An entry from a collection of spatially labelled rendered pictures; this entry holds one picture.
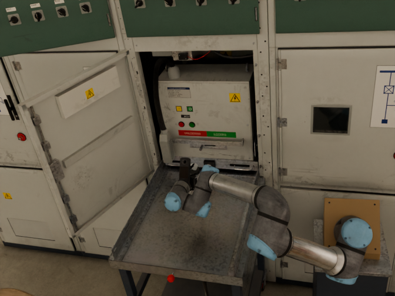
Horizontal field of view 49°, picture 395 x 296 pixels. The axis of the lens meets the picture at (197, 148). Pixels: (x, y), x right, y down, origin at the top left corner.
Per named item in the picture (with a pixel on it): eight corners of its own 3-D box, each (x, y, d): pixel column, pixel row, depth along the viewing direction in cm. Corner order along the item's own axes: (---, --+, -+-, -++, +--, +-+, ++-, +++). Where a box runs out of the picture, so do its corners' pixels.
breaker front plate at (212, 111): (253, 164, 234) (247, 83, 208) (168, 158, 248) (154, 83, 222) (253, 162, 235) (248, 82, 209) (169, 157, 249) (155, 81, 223)
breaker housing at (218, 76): (254, 162, 235) (249, 81, 208) (168, 157, 249) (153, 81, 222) (267, 115, 275) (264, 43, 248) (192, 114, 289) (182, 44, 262)
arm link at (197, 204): (214, 194, 182) (190, 185, 184) (205, 219, 181) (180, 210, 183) (215, 195, 190) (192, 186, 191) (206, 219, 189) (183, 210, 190)
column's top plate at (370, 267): (381, 225, 210) (381, 222, 209) (392, 277, 184) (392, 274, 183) (313, 221, 217) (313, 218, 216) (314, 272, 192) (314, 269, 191)
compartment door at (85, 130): (64, 234, 216) (12, 103, 175) (147, 167, 256) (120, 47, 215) (73, 239, 212) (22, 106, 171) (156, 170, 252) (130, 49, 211)
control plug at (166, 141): (171, 163, 236) (166, 136, 226) (163, 162, 237) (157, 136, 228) (176, 155, 242) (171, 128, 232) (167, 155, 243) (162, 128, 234)
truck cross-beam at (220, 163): (258, 171, 236) (257, 162, 232) (165, 165, 251) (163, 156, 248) (259, 165, 239) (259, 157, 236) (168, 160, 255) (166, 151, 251)
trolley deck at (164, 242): (243, 286, 182) (242, 277, 179) (110, 268, 200) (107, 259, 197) (265, 186, 236) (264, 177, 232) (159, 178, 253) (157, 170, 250)
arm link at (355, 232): (372, 224, 182) (378, 224, 169) (362, 255, 181) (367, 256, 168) (344, 214, 185) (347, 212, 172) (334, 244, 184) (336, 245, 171)
